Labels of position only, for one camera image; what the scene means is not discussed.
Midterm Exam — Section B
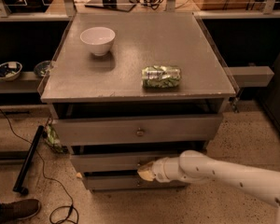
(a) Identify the green snack bag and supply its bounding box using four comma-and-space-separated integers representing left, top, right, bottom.
141, 65, 181, 89

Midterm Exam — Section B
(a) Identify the green bag on floor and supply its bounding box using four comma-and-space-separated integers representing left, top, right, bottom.
45, 124, 66, 154

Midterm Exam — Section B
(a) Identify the brown shoe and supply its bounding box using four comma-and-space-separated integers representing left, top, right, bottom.
0, 199, 41, 223

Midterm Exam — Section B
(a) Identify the dark small bowl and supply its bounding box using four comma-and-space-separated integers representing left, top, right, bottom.
34, 61, 51, 77

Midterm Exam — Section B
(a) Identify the white ceramic bowl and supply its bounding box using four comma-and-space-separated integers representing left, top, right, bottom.
80, 27, 116, 56

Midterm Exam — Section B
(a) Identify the black monitor stand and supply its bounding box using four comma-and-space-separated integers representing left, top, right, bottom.
84, 0, 135, 12

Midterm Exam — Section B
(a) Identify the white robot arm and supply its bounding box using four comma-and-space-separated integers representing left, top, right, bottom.
137, 150, 280, 224

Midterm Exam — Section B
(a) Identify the grey wooden drawer cabinet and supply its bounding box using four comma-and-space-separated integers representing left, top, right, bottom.
41, 12, 235, 191

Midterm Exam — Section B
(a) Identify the grey top drawer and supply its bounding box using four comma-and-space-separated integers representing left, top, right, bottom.
53, 103, 222, 146

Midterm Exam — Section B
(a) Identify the white bowl with items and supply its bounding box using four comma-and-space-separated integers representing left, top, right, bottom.
0, 62, 22, 81

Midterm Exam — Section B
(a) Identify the black floor cable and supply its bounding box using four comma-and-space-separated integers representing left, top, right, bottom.
0, 89, 80, 224

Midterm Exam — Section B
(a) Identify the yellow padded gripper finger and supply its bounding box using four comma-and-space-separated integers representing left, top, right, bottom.
137, 161, 155, 181

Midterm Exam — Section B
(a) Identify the black metal bar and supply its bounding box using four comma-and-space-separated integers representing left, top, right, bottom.
13, 126, 44, 195

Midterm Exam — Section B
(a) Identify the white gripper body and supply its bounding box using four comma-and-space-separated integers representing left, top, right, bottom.
152, 158, 179, 183

